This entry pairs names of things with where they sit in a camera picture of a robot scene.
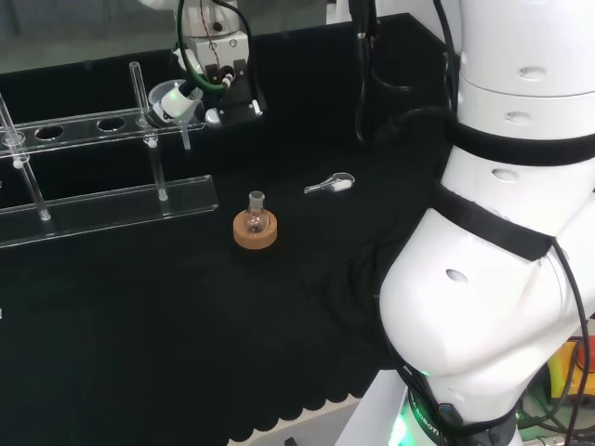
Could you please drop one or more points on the glass weighing funnel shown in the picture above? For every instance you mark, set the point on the glass weighing funnel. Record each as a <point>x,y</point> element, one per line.
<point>341,184</point>

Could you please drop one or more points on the black cloth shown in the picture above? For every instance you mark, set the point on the black cloth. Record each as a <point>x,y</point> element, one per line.
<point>139,325</point>

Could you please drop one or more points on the yellow stop button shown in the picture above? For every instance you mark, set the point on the yellow stop button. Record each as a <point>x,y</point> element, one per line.
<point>560,371</point>

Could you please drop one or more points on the clear acrylic funnel stand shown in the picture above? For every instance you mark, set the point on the clear acrylic funnel stand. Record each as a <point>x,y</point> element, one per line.
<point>116,204</point>

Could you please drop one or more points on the glass round-bottom flask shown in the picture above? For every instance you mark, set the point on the glass round-bottom flask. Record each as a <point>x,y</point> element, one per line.
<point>255,223</point>

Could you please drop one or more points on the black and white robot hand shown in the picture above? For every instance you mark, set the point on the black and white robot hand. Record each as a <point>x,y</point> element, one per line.
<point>218,56</point>

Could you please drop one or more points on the translucent plastic funnel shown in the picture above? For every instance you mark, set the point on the translucent plastic funnel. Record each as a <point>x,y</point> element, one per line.
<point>186,137</point>

